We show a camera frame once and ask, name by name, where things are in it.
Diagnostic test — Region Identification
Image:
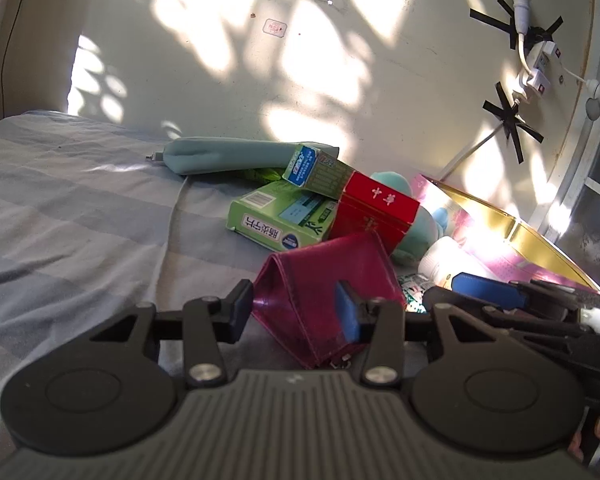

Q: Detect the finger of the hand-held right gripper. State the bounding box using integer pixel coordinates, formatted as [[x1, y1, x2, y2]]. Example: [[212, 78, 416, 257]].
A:
[[451, 272, 600, 309], [422, 286, 597, 349]]

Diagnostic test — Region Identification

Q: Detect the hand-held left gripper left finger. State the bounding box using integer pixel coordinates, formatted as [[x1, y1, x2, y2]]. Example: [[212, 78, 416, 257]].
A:
[[87, 280, 255, 389]]

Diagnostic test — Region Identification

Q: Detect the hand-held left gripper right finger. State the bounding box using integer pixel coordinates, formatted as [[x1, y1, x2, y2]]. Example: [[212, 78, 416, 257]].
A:
[[334, 281, 506, 387]]

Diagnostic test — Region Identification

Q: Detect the maroon leather wallet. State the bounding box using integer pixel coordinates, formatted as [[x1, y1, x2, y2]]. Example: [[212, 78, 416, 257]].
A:
[[250, 231, 409, 371]]

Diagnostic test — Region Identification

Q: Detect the pink biscuit tin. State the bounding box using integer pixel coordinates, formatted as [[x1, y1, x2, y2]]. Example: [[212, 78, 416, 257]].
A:
[[412, 172, 600, 297]]

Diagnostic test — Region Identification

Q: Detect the white plastic bottle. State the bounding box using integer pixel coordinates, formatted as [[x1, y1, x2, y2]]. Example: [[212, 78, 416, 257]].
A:
[[419, 236, 486, 286]]

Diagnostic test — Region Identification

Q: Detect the small green sachet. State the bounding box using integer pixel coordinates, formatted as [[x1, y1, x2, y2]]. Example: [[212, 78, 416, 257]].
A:
[[399, 272, 431, 316]]

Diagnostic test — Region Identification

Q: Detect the teal plush toy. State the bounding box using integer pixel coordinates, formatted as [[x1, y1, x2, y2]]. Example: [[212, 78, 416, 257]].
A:
[[370, 171, 453, 267]]

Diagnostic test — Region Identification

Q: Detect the large green box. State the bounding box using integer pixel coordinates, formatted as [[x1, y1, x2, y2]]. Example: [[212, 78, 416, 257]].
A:
[[226, 180, 341, 254]]

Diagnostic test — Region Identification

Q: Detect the red cardboard box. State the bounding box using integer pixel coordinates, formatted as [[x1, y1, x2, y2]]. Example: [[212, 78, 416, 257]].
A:
[[328, 171, 421, 256]]

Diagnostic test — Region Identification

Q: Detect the small green box blue end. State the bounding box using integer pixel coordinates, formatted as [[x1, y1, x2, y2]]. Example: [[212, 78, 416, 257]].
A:
[[281, 143, 356, 201]]

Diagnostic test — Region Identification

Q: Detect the teal pencil pouch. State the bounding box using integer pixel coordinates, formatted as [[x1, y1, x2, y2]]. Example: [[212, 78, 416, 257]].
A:
[[147, 136, 340, 177]]

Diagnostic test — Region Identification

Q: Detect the grey checked bed sheet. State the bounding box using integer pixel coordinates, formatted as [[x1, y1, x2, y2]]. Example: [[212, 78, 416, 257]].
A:
[[0, 110, 433, 480]]

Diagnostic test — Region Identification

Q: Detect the beige power cable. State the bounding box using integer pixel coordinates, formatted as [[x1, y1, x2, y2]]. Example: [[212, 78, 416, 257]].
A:
[[440, 101, 521, 181]]

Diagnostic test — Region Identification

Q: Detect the thin white cable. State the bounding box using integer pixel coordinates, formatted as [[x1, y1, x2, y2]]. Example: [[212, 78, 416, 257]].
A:
[[560, 67, 592, 86]]

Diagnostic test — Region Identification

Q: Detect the white looped cable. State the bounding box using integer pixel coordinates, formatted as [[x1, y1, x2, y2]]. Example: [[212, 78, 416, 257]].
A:
[[517, 27, 544, 79]]

